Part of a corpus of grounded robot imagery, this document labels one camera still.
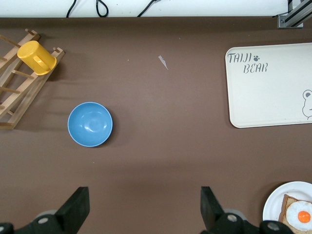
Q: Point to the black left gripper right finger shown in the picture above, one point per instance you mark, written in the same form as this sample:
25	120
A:
214	217

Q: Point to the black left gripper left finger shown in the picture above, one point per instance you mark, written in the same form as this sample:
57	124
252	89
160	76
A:
70	214

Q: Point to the white round plate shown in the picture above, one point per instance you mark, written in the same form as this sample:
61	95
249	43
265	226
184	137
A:
274	202

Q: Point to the brown toast slice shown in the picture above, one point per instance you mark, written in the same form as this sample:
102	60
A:
285	203

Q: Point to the fried egg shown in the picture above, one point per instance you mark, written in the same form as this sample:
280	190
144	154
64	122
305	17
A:
295	214

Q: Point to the blue bowl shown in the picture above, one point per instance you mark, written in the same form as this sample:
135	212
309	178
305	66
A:
90	124

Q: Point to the cream tray with bear print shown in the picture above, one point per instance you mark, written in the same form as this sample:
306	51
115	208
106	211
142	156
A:
268	97

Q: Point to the wooden peg drying rack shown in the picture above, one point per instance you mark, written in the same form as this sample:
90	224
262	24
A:
24	85

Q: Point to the yellow mug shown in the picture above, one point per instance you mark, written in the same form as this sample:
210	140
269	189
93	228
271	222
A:
34	56

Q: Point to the small grey paper scrap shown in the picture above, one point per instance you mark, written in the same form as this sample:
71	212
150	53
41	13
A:
163	62

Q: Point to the aluminium frame profile with bracket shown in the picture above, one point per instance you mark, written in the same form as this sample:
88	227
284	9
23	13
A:
290	22

